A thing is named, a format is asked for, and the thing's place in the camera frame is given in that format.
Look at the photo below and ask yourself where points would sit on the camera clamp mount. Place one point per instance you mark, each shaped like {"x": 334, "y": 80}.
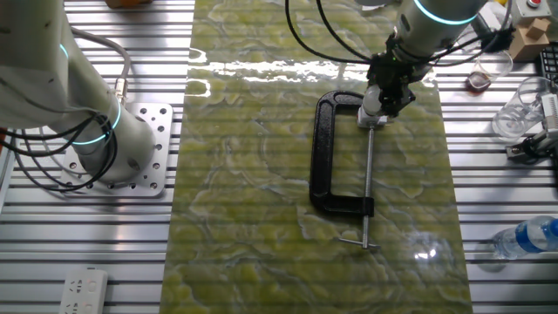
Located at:
{"x": 521, "y": 150}

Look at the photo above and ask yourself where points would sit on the blue label water bottle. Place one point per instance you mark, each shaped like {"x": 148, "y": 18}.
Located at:
{"x": 527, "y": 237}

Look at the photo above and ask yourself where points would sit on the white power strip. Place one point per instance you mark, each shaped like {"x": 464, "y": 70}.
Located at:
{"x": 83, "y": 292}

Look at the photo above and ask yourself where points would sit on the large wooden block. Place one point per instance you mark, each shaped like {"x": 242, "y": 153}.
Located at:
{"x": 525, "y": 48}

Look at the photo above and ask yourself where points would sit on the grey box red button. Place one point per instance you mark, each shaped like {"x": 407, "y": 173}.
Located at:
{"x": 529, "y": 11}

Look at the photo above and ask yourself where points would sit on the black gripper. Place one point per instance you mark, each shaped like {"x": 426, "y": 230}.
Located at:
{"x": 392, "y": 72}

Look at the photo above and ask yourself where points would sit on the small wooden block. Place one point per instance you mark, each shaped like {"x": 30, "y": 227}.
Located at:
{"x": 539, "y": 27}

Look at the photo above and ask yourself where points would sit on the green marble pattern mat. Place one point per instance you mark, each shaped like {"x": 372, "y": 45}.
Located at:
{"x": 244, "y": 174}

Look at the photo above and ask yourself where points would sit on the black keyboard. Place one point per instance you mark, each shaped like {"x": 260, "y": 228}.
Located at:
{"x": 551, "y": 63}

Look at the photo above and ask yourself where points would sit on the black C-clamp with steel screw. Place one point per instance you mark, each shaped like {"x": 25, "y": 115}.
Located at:
{"x": 322, "y": 152}

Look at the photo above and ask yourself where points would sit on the silver depth camera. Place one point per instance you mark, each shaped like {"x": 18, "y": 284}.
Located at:
{"x": 551, "y": 113}

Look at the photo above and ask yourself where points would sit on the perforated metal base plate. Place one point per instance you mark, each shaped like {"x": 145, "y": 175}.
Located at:
{"x": 154, "y": 131}

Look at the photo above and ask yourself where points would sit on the clear plastic cup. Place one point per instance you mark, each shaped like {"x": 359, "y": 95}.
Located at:
{"x": 519, "y": 113}

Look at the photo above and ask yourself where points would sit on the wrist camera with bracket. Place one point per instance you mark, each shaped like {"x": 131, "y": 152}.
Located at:
{"x": 503, "y": 40}

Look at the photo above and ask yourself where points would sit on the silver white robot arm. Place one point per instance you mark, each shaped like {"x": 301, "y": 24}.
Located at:
{"x": 39, "y": 65}

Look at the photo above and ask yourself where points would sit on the small glass beaker dark liquid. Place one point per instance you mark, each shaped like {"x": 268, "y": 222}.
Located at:
{"x": 479, "y": 80}

